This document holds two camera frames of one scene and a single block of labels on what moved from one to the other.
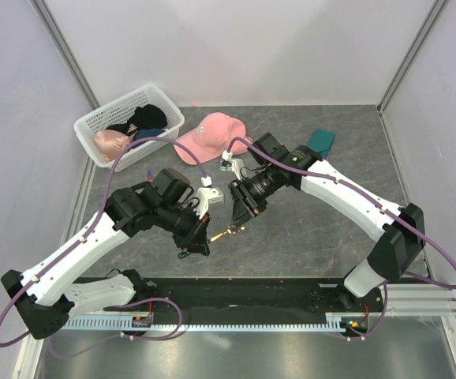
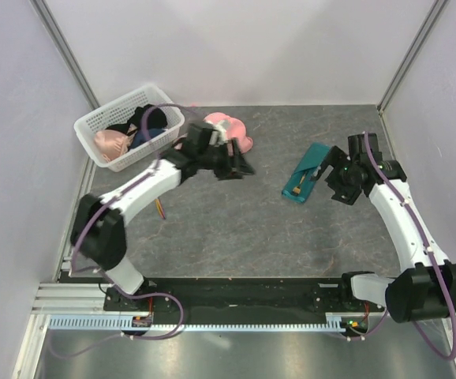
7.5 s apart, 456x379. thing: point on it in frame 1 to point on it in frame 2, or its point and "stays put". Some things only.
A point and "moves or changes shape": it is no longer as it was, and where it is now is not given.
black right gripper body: (255, 190) to (340, 180)
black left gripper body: (184, 223) to (216, 159)
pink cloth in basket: (110, 143) stays put
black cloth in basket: (148, 116) stays put
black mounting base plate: (242, 298) stays put
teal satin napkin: (321, 140) moves or changes shape
